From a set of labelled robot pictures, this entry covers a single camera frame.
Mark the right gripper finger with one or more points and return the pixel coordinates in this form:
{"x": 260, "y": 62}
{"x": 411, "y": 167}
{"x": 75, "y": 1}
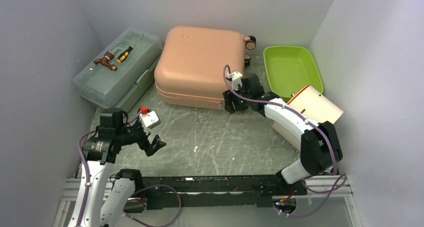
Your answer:
{"x": 251, "y": 82}
{"x": 229, "y": 101}

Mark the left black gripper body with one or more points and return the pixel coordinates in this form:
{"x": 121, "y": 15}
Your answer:
{"x": 134, "y": 133}

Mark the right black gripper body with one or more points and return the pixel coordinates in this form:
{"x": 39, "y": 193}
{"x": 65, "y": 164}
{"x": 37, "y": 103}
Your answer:
{"x": 241, "y": 103}

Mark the pink hard-shell suitcase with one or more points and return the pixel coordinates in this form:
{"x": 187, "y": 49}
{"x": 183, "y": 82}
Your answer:
{"x": 189, "y": 72}

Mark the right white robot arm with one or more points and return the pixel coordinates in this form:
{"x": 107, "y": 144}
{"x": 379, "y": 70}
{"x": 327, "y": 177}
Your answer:
{"x": 319, "y": 146}

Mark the green plastic tray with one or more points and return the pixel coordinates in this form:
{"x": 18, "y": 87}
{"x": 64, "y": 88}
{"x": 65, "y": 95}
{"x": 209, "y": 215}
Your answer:
{"x": 290, "y": 68}

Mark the translucent plastic toolbox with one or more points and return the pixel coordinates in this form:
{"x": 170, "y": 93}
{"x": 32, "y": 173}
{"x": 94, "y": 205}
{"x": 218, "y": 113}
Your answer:
{"x": 124, "y": 87}

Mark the cream appliance with orange rim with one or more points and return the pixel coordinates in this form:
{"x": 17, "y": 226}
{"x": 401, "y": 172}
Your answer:
{"x": 312, "y": 104}

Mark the yellow black screwdriver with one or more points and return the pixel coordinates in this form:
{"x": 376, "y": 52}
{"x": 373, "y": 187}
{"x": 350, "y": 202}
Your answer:
{"x": 124, "y": 55}

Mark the brown brass faucet valve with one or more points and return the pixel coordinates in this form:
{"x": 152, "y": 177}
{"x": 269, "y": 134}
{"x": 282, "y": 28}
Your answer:
{"x": 106, "y": 61}

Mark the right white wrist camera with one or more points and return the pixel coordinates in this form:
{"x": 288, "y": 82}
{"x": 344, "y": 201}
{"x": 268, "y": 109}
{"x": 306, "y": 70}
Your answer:
{"x": 236, "y": 80}

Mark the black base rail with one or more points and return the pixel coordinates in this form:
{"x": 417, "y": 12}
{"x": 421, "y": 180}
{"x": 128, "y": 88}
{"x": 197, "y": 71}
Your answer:
{"x": 212, "y": 191}

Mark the aluminium frame profile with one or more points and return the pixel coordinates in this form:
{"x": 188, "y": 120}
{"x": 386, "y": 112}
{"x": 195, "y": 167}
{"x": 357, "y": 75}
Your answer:
{"x": 322, "y": 186}

